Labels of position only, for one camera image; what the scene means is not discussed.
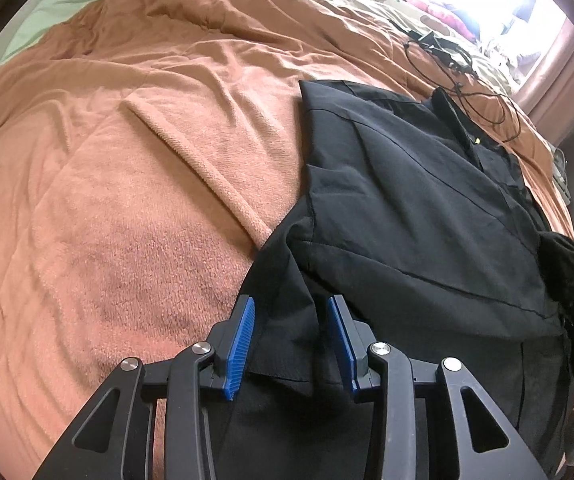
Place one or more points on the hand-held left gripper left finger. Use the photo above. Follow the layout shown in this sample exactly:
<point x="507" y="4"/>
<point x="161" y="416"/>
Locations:
<point x="239" y="350"/>

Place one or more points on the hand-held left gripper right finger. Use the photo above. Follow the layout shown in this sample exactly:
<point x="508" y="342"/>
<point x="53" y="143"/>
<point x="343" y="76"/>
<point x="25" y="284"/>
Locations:
<point x="342" y="345"/>

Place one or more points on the black garment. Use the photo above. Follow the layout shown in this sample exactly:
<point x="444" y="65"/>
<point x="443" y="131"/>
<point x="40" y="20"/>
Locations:
<point x="417" y="210"/>

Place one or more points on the orange fleece blanket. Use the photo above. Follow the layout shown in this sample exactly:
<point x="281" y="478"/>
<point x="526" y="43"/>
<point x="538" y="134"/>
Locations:
<point x="117" y="210"/>

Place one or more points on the pink curtain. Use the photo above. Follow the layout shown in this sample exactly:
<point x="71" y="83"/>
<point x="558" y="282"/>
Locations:
<point x="562" y="85"/>

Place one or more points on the floral patterned quilt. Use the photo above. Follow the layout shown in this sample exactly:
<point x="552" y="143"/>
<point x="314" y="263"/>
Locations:
<point x="367" y="10"/>

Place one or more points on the red plush cushion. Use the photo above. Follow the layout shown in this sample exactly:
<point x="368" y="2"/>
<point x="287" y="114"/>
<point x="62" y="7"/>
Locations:
<point x="439" y="12"/>

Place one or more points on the light green bedsheet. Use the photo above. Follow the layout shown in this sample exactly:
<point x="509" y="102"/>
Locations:
<point x="52" y="20"/>

